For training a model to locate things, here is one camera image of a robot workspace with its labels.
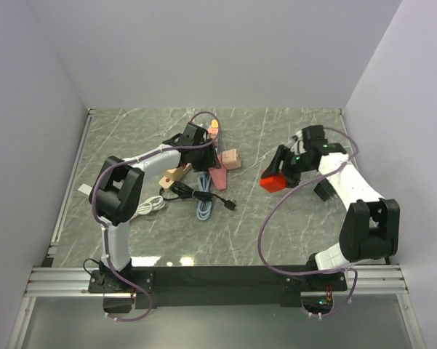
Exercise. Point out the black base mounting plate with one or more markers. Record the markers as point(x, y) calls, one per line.
point(228, 285)

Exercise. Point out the patterned pink cube socket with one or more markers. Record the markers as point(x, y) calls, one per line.
point(231, 159)

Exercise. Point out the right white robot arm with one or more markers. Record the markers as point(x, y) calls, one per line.
point(370, 229)

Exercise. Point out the pink plug adapter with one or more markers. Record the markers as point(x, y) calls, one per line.
point(213, 133)

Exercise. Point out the aluminium front rail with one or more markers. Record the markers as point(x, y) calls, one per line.
point(74, 282)

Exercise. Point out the black cube socket adapter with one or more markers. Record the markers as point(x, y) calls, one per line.
point(324, 190)

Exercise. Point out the beige wooden power strip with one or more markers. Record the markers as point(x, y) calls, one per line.
point(171, 176)

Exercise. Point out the left aluminium side rail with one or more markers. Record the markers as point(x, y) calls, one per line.
point(51, 252)

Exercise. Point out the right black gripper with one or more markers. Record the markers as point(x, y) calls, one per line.
point(282, 154)

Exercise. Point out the pink triangular socket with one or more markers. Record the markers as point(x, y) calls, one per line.
point(219, 176)

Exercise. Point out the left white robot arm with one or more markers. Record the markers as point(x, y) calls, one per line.
point(115, 196)

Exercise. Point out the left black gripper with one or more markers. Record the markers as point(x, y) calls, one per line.
point(211, 160)

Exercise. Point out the red cube socket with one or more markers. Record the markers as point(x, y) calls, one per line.
point(274, 183)

